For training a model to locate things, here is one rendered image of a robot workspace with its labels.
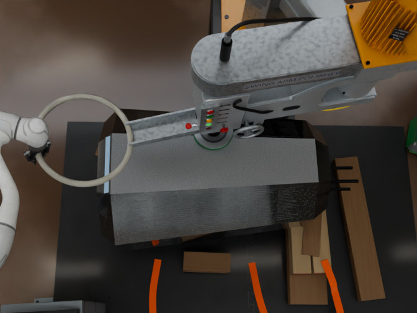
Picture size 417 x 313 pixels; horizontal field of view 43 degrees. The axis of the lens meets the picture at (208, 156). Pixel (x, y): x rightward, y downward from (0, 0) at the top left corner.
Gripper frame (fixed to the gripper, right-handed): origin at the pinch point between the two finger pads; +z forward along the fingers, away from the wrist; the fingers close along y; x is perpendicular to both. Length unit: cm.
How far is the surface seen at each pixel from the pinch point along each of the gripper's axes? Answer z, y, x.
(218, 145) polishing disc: -7, 83, -39
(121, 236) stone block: 31, 22, -51
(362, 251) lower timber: 47, 154, -138
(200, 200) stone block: 5, 62, -58
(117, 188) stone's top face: 10.3, 28.6, -30.4
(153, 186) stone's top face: 6, 44, -40
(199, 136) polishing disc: -5, 77, -30
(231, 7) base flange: -9, 140, 29
